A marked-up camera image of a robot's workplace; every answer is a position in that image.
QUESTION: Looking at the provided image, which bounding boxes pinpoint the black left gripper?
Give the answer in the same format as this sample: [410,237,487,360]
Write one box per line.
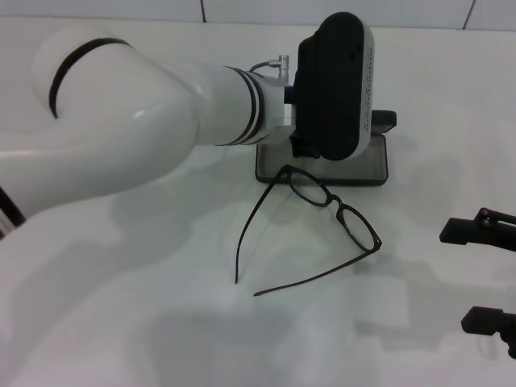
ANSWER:
[289,135,322,159]

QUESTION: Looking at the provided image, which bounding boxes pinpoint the black glasses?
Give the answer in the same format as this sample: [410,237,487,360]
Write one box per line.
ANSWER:
[235,164,383,298]

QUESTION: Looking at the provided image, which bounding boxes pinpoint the black glasses case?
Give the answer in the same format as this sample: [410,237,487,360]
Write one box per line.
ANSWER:
[255,109,398,188]

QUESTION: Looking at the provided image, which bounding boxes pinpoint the black diagonal bar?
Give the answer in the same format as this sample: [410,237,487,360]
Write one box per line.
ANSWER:
[0,184,28,239]

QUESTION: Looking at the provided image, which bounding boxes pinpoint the left arm connector cable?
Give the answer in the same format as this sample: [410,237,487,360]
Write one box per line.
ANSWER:
[250,54,292,80]

